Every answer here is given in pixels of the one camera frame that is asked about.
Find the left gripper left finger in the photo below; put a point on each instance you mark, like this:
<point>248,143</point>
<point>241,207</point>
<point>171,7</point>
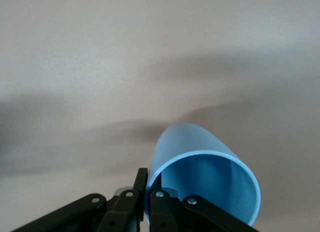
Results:
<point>125,204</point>

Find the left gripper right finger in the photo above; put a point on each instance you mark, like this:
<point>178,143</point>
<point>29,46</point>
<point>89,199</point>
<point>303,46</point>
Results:
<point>160,209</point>

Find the light blue plastic cup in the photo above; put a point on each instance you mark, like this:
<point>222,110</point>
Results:
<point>190,141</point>

